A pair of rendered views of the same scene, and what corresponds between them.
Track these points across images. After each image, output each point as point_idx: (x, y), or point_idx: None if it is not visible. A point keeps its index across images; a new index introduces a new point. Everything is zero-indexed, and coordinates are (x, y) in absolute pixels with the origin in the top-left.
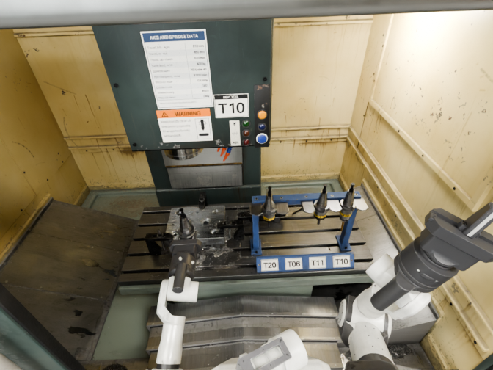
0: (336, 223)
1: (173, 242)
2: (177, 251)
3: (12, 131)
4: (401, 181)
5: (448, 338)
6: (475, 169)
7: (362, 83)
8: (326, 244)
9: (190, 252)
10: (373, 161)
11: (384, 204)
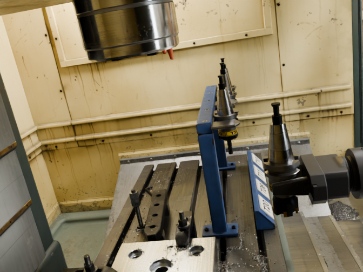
0: (188, 171)
1: (317, 174)
2: (340, 166)
3: None
4: (182, 92)
5: (325, 142)
6: (250, 7)
7: (25, 61)
8: (222, 178)
9: (336, 156)
10: (125, 115)
11: (174, 139)
